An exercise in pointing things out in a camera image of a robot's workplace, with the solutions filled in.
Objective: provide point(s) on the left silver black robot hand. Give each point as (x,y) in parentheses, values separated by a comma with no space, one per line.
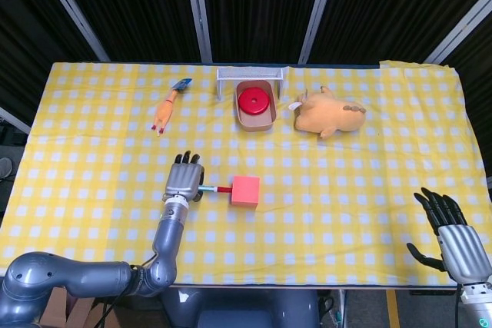
(184,178)

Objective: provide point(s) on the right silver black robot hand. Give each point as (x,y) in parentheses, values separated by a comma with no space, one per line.
(463,251)

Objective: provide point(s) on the red capped marker pen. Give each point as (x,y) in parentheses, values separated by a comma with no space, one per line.
(221,189)

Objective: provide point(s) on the pink red cube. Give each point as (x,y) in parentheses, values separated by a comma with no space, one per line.
(244,191)

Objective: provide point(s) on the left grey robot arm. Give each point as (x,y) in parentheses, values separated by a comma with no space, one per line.
(169,236)

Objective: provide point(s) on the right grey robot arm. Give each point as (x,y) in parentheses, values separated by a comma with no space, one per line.
(478,309)

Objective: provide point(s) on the orange rubber chicken toy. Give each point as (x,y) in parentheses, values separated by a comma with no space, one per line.
(165,111)

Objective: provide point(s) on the brown paper box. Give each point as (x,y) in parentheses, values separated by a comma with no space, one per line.
(255,123)

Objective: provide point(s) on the red round disc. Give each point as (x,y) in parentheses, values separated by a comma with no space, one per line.
(253,102)

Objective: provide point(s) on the white mesh metal rack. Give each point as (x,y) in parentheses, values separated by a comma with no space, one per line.
(250,73)

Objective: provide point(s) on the yellow white checked tablecloth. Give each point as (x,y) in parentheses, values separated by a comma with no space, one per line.
(307,236)

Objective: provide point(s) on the grey blue robot torso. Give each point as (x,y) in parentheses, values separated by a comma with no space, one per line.
(238,309)

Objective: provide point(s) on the tan plush pig toy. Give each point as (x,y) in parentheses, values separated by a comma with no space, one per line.
(330,114)

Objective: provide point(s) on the brown cardboard box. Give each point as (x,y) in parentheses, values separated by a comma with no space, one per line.
(57,307)

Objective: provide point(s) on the black pleated curtain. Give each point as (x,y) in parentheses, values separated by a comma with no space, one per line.
(261,9)

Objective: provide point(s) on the white metal frame post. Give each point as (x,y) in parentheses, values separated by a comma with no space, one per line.
(13,120)
(200,9)
(73,9)
(457,32)
(319,9)

